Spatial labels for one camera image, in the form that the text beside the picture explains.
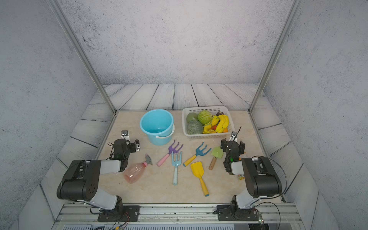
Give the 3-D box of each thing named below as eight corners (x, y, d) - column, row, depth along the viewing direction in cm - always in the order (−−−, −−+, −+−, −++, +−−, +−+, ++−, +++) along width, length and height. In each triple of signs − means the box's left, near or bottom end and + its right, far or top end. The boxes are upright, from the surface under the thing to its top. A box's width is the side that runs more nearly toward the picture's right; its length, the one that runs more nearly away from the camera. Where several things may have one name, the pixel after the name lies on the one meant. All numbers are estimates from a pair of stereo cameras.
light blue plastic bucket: (142, 150, 98) (135, 135, 85) (148, 124, 113) (143, 109, 100) (173, 149, 98) (171, 135, 85) (175, 124, 112) (173, 108, 100)
